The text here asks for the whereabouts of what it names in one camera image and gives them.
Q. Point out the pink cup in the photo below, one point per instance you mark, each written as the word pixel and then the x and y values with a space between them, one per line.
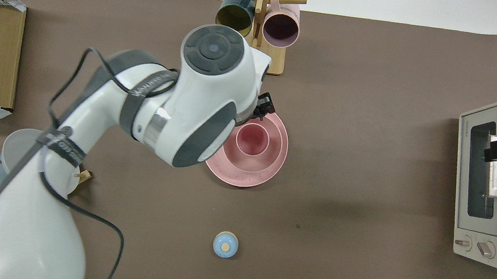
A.
pixel 253 140

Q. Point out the blue bell with wooden knob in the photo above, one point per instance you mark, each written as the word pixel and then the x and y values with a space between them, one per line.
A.
pixel 225 245

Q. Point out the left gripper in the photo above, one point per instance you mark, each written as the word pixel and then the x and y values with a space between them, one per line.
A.
pixel 264 106

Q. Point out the pale pink mug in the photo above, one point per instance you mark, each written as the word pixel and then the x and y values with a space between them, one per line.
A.
pixel 281 26

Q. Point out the pink speckled plate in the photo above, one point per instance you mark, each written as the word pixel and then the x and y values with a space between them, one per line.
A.
pixel 244 179

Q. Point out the pink bowl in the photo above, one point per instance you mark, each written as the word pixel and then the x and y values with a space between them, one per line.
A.
pixel 275 147

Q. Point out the wooden plate rack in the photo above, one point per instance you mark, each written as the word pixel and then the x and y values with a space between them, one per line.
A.
pixel 84 176

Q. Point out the brown table mat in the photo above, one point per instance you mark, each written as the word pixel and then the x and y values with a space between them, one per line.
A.
pixel 371 125

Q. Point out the grey plate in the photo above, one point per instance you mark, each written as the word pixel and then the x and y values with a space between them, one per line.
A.
pixel 18 146

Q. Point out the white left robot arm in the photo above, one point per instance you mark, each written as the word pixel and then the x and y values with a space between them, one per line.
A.
pixel 196 101

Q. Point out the dark teal mug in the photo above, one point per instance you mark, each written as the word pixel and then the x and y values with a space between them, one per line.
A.
pixel 234 16

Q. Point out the wooden mug tree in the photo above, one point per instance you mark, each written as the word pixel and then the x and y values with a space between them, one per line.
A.
pixel 276 63

